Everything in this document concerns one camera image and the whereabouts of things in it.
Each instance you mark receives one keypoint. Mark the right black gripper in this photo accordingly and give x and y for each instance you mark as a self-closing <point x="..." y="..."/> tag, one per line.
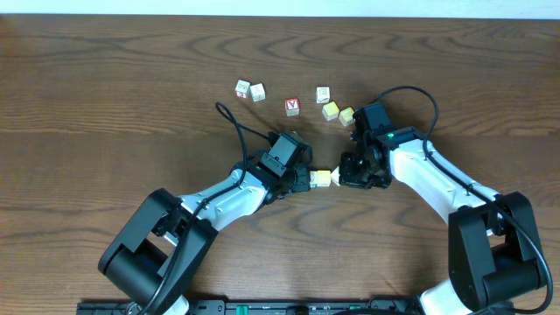
<point x="348" y="177"/>

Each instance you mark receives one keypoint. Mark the white ladybug block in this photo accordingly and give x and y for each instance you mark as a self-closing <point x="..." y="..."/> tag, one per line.
<point x="335" y="176"/>

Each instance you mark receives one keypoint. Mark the plain white block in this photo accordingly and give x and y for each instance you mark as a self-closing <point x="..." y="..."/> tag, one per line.
<point x="258" y="92"/>

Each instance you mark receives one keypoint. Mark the yellow block letter B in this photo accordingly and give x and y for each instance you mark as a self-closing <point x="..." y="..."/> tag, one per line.
<point x="346" y="116"/>

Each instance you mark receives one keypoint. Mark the white block red side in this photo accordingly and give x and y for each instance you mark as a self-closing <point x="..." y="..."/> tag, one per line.
<point x="242" y="89"/>

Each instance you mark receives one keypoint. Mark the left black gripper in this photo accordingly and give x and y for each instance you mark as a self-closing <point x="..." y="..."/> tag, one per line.
<point x="310" y="165"/>

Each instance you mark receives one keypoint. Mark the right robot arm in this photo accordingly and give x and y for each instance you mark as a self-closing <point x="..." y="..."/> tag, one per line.
<point x="495" y="252"/>

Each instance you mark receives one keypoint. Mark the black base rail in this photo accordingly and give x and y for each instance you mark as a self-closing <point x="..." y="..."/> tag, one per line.
<point x="383" y="305"/>

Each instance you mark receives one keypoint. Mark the red letter A block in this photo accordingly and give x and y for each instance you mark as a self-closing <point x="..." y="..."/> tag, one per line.
<point x="292" y="106"/>

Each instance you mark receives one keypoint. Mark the yellow block letter O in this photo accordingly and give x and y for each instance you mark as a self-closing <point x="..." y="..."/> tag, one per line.
<point x="324" y="178"/>

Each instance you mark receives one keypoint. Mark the yellow block with plane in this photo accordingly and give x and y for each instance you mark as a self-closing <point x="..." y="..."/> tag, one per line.
<point x="330" y="110"/>

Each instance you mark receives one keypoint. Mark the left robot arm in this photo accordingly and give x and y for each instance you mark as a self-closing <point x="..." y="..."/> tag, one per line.
<point x="154" y="257"/>

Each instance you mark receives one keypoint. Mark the white block blue X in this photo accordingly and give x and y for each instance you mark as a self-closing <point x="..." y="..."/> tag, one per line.
<point x="323" y="95"/>

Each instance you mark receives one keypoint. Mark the white block green side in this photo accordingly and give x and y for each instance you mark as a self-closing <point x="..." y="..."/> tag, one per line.
<point x="313" y="179"/>

